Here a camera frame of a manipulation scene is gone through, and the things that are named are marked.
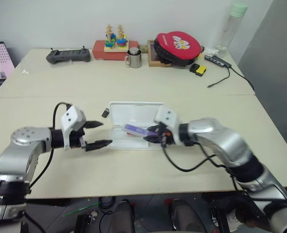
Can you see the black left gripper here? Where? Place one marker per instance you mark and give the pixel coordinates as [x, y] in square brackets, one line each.
[76, 140]

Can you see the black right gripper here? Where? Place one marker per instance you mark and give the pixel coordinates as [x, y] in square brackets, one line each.
[169, 140]

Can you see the purple marker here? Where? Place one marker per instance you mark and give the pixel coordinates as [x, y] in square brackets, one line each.
[133, 129]

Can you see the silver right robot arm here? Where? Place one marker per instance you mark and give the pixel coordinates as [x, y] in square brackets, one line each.
[233, 148]

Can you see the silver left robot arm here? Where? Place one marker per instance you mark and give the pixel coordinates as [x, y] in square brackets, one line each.
[15, 155]

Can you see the white plastic pencil case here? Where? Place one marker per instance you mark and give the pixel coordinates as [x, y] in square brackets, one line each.
[133, 114]

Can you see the small black clip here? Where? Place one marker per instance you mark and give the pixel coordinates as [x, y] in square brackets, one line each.
[105, 112]

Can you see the wooden tray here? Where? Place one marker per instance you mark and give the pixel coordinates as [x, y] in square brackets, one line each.
[154, 60]

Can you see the green stick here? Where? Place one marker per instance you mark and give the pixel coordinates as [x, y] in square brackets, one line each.
[80, 210]

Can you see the steel mug with lid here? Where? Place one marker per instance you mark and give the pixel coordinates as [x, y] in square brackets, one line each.
[135, 59]

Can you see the black and yellow small box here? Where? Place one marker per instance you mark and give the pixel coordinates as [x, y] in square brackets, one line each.
[198, 70]

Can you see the black handheld remote controller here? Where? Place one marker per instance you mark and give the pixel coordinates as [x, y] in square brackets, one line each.
[68, 56]

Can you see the red cardboard box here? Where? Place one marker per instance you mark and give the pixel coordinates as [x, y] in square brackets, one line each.
[100, 51]

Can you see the dark rounded shape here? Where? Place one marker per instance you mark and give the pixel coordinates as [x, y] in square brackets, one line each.
[186, 216]
[121, 216]

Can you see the red and black round pad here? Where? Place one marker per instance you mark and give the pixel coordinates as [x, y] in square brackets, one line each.
[177, 44]

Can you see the grey usb hub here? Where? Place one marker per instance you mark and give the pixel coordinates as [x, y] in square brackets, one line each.
[217, 60]

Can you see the crumpled white tissue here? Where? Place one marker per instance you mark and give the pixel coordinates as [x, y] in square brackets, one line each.
[210, 51]

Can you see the clear bottle with green cap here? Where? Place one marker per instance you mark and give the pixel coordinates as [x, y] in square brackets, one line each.
[230, 29]

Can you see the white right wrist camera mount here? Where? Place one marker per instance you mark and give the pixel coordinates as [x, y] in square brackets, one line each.
[167, 119]

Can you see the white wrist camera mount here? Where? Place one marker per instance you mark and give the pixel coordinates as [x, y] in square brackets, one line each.
[72, 119]
[167, 119]

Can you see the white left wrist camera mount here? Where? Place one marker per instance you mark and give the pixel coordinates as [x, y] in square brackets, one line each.
[72, 119]

